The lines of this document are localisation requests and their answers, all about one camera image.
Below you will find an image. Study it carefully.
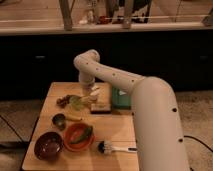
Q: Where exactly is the dish brush with black handle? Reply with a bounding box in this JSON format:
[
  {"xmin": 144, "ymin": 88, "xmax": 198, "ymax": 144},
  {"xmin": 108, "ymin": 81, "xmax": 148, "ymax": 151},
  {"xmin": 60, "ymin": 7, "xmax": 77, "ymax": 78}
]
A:
[{"xmin": 98, "ymin": 141, "xmax": 137, "ymax": 155}]

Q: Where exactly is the orange bowl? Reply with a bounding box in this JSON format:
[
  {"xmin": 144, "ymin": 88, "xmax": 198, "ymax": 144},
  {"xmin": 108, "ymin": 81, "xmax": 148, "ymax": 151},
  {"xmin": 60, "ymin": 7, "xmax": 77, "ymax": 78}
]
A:
[{"xmin": 63, "ymin": 122, "xmax": 94, "ymax": 152}]

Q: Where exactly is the yellow banana toy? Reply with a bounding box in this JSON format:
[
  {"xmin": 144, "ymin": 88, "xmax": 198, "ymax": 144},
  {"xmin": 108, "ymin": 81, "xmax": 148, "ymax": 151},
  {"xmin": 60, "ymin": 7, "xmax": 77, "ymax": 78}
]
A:
[{"xmin": 65, "ymin": 114, "xmax": 82, "ymax": 121}]

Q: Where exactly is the white cloth in tray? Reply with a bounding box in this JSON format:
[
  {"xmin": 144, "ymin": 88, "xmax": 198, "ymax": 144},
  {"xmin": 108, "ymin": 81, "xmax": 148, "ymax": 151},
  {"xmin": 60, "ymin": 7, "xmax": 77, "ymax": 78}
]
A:
[{"xmin": 119, "ymin": 90, "xmax": 126, "ymax": 95}]

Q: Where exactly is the green plastic tray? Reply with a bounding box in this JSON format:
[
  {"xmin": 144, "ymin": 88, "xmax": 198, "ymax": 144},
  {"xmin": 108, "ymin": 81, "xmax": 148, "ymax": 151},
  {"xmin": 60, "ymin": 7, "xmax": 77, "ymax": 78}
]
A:
[{"xmin": 112, "ymin": 87, "xmax": 131, "ymax": 109}]

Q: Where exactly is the red object on shelf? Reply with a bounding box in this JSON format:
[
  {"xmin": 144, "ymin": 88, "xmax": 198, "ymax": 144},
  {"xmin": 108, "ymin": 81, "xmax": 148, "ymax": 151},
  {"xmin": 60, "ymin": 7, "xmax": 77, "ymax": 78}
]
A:
[{"xmin": 99, "ymin": 16, "xmax": 110, "ymax": 24}]

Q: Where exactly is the dark purple bowl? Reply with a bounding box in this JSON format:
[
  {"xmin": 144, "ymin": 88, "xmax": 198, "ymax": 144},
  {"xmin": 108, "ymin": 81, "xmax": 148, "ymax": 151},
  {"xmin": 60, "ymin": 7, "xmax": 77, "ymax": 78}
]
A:
[{"xmin": 34, "ymin": 132, "xmax": 63, "ymax": 161}]

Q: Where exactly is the green plastic cup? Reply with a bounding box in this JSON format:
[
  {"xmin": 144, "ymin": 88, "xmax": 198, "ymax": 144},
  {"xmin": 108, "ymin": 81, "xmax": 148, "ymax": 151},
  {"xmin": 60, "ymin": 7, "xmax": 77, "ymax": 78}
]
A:
[{"xmin": 69, "ymin": 95, "xmax": 83, "ymax": 110}]

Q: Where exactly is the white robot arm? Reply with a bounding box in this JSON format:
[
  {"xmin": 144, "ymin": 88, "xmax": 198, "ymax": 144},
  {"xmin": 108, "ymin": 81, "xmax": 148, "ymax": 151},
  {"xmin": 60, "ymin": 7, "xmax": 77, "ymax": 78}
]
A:
[{"xmin": 73, "ymin": 49, "xmax": 190, "ymax": 171}]

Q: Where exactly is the small metal cup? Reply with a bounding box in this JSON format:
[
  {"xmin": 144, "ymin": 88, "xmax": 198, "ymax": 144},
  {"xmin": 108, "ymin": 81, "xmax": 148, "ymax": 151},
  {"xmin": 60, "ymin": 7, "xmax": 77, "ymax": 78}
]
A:
[{"xmin": 52, "ymin": 113, "xmax": 66, "ymax": 130}]

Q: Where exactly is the wooden block eraser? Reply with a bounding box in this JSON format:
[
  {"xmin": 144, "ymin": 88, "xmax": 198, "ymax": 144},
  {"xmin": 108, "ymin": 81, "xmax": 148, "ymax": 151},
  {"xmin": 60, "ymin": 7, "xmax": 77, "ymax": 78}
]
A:
[{"xmin": 90, "ymin": 103, "xmax": 111, "ymax": 114}]

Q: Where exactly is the silver fork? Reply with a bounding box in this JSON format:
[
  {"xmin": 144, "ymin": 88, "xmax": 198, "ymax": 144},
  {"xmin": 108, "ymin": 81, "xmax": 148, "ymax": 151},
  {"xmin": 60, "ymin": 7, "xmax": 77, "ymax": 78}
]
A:
[{"xmin": 75, "ymin": 95, "xmax": 98, "ymax": 105}]

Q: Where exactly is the black cable on floor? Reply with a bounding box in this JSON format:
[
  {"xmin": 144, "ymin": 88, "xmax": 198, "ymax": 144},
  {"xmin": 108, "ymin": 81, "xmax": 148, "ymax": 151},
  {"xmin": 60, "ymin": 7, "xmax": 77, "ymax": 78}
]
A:
[{"xmin": 183, "ymin": 134, "xmax": 213, "ymax": 154}]

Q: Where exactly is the green pepper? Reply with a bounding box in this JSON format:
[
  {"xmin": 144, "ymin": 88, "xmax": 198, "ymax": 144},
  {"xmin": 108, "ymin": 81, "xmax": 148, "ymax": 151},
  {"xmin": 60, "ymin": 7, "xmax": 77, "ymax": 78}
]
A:
[{"xmin": 71, "ymin": 126, "xmax": 93, "ymax": 144}]

